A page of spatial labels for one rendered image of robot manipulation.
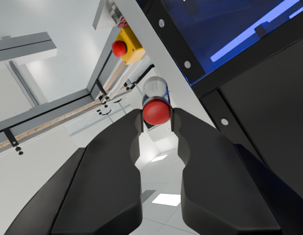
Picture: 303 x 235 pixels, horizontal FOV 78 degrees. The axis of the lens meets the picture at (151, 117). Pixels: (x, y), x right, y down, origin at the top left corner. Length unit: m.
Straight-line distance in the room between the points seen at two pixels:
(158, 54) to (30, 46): 0.95
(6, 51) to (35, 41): 0.16
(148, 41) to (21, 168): 1.39
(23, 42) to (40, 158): 0.82
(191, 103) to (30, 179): 1.40
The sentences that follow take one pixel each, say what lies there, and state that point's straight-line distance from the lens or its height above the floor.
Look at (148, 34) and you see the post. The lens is 0.47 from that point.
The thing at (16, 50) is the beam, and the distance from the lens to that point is 1.28.
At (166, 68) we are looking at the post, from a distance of 0.45.
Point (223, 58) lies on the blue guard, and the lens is 0.37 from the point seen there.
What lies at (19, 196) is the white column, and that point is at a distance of 1.65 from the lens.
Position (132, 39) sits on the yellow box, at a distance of 0.52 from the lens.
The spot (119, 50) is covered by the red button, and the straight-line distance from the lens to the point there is 0.51.
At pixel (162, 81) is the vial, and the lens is 0.16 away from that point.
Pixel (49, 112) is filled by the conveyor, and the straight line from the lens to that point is 1.10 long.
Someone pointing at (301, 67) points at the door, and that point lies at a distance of 0.35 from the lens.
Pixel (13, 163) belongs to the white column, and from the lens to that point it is 1.67.
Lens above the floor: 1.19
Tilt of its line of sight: level
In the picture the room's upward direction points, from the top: 148 degrees clockwise
